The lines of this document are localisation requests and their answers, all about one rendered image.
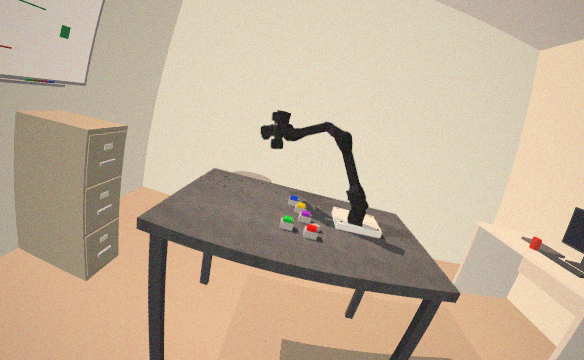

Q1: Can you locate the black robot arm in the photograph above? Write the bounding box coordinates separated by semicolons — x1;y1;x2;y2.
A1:
261;110;369;227

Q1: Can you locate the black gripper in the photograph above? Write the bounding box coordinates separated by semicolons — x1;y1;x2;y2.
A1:
270;112;283;149

